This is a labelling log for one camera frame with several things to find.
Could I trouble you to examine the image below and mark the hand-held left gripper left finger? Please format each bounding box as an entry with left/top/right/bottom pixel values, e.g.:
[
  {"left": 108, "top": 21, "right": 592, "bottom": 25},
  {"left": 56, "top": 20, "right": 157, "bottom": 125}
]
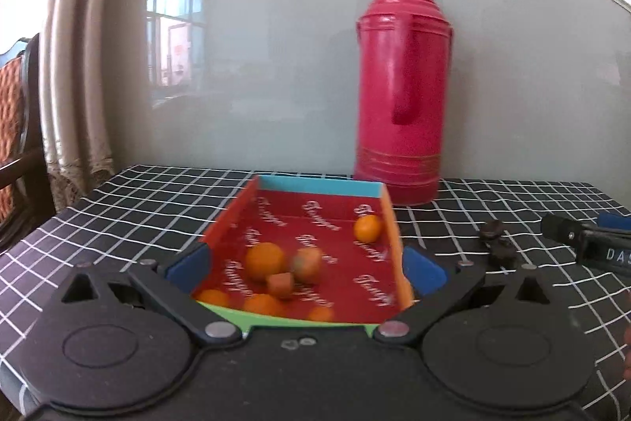
[{"left": 60, "top": 243, "right": 243, "bottom": 346}]

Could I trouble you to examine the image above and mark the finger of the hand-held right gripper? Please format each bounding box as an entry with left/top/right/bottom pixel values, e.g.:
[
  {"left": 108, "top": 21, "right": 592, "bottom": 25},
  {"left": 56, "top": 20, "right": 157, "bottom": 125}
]
[
  {"left": 598, "top": 213, "right": 631, "bottom": 230},
  {"left": 541, "top": 212, "right": 588, "bottom": 250}
]

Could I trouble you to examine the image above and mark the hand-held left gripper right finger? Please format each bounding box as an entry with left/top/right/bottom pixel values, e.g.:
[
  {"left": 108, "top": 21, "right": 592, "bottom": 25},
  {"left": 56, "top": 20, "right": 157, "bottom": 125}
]
[{"left": 372, "top": 245, "right": 554, "bottom": 344}]

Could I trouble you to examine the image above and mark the large carrot chunk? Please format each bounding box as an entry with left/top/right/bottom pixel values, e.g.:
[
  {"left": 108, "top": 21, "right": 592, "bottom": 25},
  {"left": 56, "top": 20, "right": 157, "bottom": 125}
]
[{"left": 196, "top": 289, "right": 231, "bottom": 308}]

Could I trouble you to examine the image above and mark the green and red cardboard box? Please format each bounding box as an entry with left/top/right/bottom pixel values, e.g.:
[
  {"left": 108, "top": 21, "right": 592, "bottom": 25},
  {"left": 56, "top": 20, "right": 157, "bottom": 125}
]
[{"left": 190, "top": 174, "right": 420, "bottom": 334}]

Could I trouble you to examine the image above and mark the cylindrical carrot piece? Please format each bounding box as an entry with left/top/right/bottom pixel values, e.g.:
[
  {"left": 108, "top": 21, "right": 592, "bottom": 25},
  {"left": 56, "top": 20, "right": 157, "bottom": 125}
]
[{"left": 267, "top": 273, "right": 295, "bottom": 299}]

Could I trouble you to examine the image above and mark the yellowish fruit piece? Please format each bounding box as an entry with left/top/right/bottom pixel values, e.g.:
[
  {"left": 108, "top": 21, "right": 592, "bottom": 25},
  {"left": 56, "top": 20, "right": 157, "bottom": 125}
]
[{"left": 291, "top": 248, "right": 323, "bottom": 283}]

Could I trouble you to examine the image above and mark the person's right hand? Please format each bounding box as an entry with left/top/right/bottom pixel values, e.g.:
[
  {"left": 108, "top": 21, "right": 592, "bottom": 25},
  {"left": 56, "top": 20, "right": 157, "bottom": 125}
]
[{"left": 621, "top": 326, "right": 631, "bottom": 383}]

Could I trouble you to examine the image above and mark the small dark figurine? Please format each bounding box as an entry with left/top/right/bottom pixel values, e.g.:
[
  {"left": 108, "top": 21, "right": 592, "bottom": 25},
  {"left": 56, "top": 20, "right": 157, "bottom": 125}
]
[{"left": 480, "top": 220, "right": 518, "bottom": 268}]

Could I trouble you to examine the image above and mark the black checked tablecloth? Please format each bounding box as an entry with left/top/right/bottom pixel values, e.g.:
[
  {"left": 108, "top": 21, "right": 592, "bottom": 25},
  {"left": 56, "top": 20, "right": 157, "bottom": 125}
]
[{"left": 0, "top": 163, "right": 631, "bottom": 421}]

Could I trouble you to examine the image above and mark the red thermos flask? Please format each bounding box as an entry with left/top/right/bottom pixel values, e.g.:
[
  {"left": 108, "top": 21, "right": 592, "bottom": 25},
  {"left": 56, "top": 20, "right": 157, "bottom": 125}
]
[{"left": 353, "top": 0, "right": 454, "bottom": 207}]

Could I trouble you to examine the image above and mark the dark wooden chair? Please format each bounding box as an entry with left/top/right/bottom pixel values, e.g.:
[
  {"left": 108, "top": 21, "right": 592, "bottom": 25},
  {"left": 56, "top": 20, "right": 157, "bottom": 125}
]
[{"left": 0, "top": 34, "right": 56, "bottom": 250}]

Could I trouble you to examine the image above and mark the beige lace curtain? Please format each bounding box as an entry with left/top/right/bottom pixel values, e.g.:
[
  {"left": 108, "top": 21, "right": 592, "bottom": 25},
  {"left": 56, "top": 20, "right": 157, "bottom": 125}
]
[{"left": 38, "top": 0, "right": 117, "bottom": 215}]

